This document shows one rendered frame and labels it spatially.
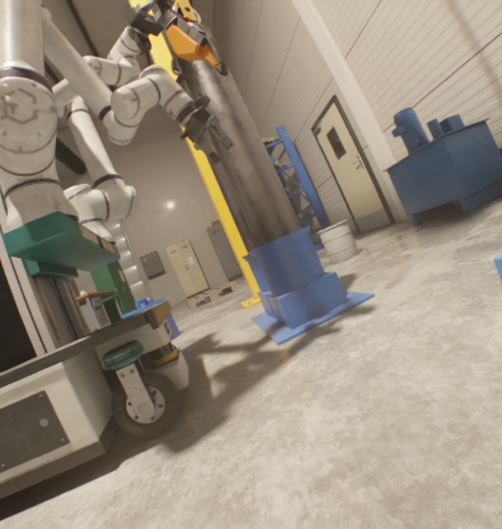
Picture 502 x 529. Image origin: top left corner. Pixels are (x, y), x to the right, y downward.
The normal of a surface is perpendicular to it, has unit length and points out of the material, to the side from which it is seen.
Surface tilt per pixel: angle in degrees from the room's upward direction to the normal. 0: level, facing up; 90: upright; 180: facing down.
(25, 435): 90
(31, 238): 90
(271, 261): 90
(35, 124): 101
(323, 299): 90
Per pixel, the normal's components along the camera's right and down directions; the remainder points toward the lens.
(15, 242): 0.23, -0.11
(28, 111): 0.64, -0.10
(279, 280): -0.58, 0.24
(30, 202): 0.21, -0.51
